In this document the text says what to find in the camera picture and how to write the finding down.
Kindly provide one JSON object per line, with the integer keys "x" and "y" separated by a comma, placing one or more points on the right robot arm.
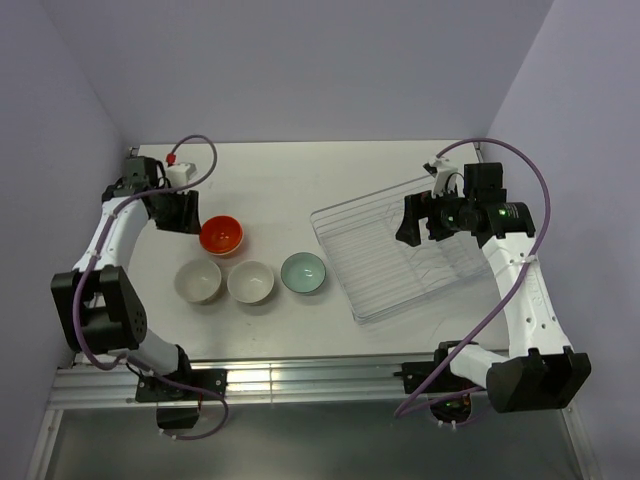
{"x": 542, "y": 371}

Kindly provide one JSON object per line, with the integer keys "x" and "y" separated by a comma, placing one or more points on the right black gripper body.
{"x": 443, "y": 213}

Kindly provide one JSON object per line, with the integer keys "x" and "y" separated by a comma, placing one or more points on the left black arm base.
{"x": 179, "y": 407}

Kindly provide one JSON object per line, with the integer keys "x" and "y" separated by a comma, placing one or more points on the orange bowl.
{"x": 221, "y": 235}

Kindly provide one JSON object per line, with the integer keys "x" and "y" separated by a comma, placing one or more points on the aluminium rail frame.
{"x": 311, "y": 394}

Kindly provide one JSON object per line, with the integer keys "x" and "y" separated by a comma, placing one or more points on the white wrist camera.
{"x": 179, "y": 174}
{"x": 442, "y": 170}

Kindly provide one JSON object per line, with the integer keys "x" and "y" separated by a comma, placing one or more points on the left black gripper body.
{"x": 169, "y": 214}

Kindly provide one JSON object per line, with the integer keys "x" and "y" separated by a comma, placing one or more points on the cream bowl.
{"x": 250, "y": 282}
{"x": 198, "y": 281}

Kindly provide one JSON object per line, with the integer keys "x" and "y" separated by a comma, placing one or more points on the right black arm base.
{"x": 435, "y": 380}

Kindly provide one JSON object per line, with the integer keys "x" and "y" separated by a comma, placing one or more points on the clear plastic dish rack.
{"x": 381, "y": 276}

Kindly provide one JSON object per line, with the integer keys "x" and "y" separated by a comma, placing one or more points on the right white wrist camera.
{"x": 442, "y": 170}

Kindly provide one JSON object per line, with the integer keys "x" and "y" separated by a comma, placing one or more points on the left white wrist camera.
{"x": 179, "y": 174}

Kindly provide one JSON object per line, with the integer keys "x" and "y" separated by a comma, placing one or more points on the pale green bowl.
{"x": 303, "y": 273}

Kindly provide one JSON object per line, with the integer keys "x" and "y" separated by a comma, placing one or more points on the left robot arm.
{"x": 100, "y": 312}

